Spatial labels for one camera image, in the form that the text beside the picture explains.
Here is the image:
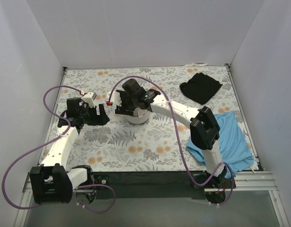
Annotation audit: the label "white round divided organizer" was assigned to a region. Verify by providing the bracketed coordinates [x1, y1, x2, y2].
[125, 108, 150, 124]

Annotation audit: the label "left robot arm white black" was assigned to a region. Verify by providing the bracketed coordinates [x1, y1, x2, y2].
[29, 92, 110, 204]

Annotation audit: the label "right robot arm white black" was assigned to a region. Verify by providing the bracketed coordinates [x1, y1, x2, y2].
[107, 76, 228, 188]

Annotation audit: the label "floral table mat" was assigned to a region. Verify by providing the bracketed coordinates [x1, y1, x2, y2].
[41, 66, 257, 173]

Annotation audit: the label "black folded cloth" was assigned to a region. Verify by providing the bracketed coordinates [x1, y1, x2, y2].
[179, 72, 222, 105]

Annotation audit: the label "light blue shorts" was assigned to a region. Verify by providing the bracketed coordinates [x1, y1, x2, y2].
[185, 111, 255, 178]

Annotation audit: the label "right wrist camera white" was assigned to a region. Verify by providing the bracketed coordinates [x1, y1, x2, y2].
[106, 91, 122, 106]

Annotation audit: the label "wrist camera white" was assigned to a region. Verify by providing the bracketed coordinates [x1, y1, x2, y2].
[81, 92, 97, 108]
[106, 91, 122, 106]

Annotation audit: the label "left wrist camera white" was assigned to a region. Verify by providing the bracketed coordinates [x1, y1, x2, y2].
[81, 92, 97, 108]

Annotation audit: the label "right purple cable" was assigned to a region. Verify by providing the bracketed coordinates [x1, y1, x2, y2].
[109, 76, 236, 205]

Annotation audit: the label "purple cable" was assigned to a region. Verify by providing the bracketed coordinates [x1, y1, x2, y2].
[109, 76, 236, 205]
[1, 86, 116, 213]

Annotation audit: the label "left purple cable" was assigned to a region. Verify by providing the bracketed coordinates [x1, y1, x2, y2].
[1, 86, 116, 213]

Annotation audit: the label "aluminium frame rail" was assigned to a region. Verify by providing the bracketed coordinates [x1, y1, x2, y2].
[15, 171, 289, 227]

